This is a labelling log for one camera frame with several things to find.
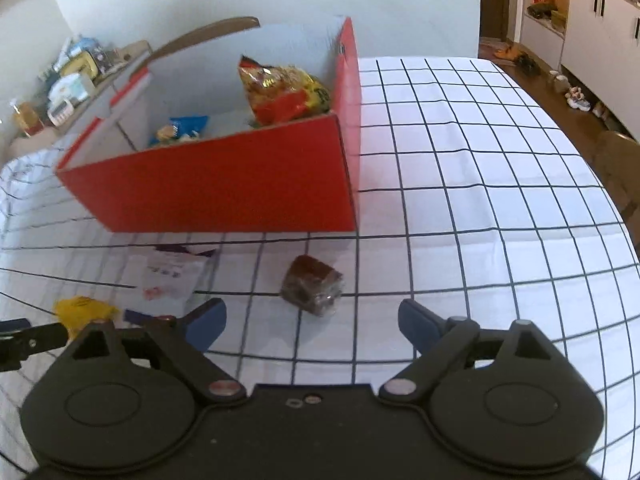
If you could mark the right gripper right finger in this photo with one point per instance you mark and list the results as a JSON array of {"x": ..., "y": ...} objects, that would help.
[{"x": 442, "y": 344}]

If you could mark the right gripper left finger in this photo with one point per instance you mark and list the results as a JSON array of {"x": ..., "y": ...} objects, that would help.
[{"x": 184, "y": 342}]

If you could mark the white blue snack packet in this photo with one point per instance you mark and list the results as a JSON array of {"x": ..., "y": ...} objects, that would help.
[{"x": 164, "y": 281}]

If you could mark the egg print snack packet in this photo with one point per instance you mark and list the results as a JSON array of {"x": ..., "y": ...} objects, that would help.
[{"x": 77, "y": 312}]

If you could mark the small dark brown candy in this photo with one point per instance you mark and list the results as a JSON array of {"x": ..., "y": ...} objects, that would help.
[{"x": 312, "y": 285}]

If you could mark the blue cookie packet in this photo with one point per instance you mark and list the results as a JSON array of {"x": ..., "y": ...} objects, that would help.
[{"x": 179, "y": 130}]

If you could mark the orange yellow chip bag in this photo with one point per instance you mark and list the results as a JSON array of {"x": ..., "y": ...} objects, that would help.
[{"x": 279, "y": 94}]

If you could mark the checkered white tablecloth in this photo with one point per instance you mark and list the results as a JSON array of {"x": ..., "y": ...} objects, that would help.
[{"x": 472, "y": 201}]

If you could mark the orange juice bottle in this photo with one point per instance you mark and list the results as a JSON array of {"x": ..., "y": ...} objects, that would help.
[{"x": 26, "y": 117}]

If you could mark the red cardboard box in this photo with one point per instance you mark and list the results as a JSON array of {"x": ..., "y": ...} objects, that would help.
[{"x": 238, "y": 176}]

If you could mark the white digital timer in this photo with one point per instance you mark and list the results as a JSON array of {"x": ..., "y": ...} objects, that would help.
[{"x": 60, "y": 112}]

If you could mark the tissue box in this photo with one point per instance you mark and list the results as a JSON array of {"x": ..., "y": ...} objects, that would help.
[{"x": 77, "y": 88}]

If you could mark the yellow clock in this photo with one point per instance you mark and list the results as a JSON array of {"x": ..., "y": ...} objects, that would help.
[{"x": 83, "y": 63}]

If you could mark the wooden chair behind table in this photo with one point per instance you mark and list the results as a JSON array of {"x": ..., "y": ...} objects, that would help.
[{"x": 205, "y": 33}]

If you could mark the white wall cabinets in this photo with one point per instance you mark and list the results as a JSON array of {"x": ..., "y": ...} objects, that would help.
[{"x": 596, "y": 41}]

